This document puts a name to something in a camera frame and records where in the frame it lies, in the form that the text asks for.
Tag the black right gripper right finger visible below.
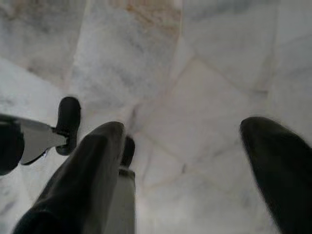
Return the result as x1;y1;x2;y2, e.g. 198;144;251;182
239;116;312;234

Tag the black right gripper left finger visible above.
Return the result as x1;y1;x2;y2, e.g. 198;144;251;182
12;121;127;234

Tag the black robot right foot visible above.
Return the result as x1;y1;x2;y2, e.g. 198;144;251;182
120;136;136;167

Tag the black robot foot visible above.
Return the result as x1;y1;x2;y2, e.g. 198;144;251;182
120;136;136;167
55;96;82;156

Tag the black robot left foot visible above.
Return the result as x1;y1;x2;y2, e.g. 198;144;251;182
55;96;82;156

